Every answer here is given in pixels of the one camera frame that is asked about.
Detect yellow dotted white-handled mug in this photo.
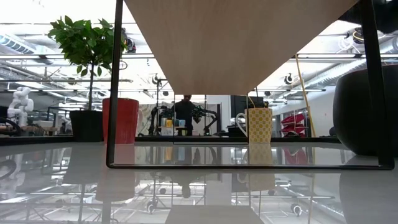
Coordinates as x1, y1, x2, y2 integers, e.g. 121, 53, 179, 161
235, 107, 274, 144

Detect black mug red interior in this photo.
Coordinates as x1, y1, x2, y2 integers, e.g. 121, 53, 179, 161
331, 64, 398, 157

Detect black aluminium table frame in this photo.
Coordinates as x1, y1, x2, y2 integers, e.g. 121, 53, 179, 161
0, 136, 343, 147

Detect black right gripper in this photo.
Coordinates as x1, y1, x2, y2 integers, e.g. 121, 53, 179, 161
338, 0, 398, 34

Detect green potted plant black pot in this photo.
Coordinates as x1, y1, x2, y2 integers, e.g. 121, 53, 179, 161
47, 15, 129, 143

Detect wooden shelf riser black frame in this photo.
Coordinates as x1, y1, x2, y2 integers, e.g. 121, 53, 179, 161
105, 0, 396, 170

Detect yellow cable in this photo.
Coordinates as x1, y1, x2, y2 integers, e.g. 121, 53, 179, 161
294, 54, 317, 138

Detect black hanging camera device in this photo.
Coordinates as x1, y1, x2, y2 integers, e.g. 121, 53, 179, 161
123, 27, 137, 54

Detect white humanoid robot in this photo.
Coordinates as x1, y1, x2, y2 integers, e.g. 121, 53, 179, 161
6, 86, 35, 128

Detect red stacked bins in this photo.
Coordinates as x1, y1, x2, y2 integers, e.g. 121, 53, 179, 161
280, 113, 308, 138

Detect person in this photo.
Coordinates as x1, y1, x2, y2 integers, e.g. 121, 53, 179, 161
171, 95, 197, 137

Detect black monitor screen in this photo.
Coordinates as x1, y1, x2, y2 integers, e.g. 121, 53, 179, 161
230, 95, 266, 119

